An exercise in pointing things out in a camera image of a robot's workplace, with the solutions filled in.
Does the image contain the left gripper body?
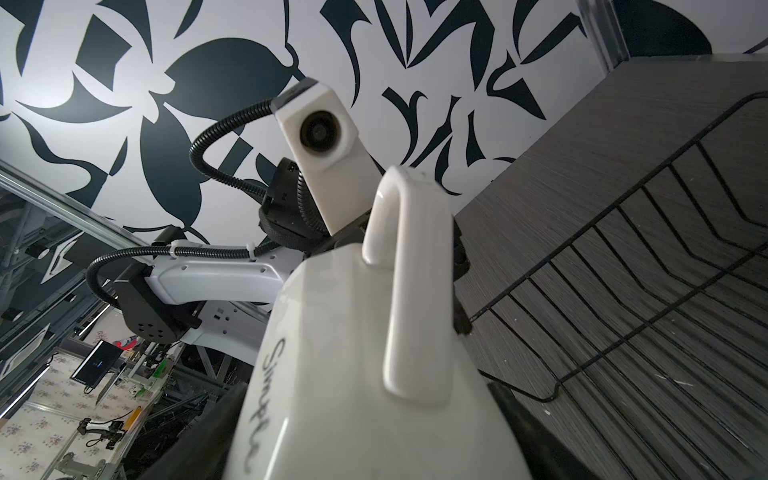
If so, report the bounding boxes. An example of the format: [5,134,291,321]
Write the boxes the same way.
[311,212,471,335]

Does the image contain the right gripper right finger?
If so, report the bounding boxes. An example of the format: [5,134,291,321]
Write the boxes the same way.
[488,382,599,480]

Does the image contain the tablet with dark screen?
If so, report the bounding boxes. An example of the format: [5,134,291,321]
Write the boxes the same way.
[70,340,123,389]

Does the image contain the black wire dish rack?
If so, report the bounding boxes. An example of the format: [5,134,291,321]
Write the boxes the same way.
[465,92,767,479]

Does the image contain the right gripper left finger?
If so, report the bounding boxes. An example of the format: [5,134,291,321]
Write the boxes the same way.
[139,383,247,480]

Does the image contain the cream ceramic mug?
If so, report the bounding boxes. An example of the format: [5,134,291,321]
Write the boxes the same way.
[224,167,530,479]

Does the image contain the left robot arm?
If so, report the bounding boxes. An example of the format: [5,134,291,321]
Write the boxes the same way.
[116,167,468,395]

